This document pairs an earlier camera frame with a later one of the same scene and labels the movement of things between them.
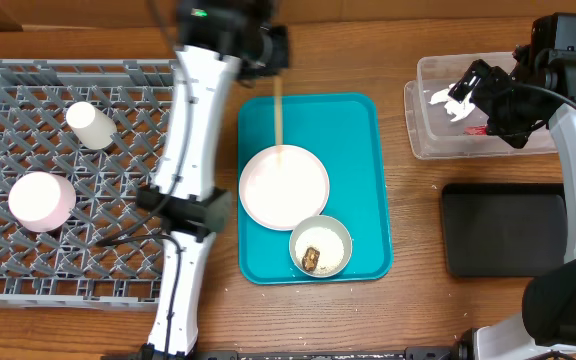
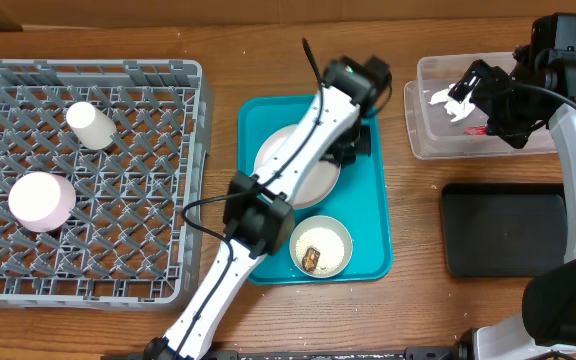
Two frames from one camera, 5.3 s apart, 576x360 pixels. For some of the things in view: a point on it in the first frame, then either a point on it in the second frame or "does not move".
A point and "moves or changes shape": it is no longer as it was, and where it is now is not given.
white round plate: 282,185 moves or changes shape
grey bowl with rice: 329,237 does not move
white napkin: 453,107 does not move
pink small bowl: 41,201 does not move
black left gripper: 278,36 to 349,151
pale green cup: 94,129 does not move
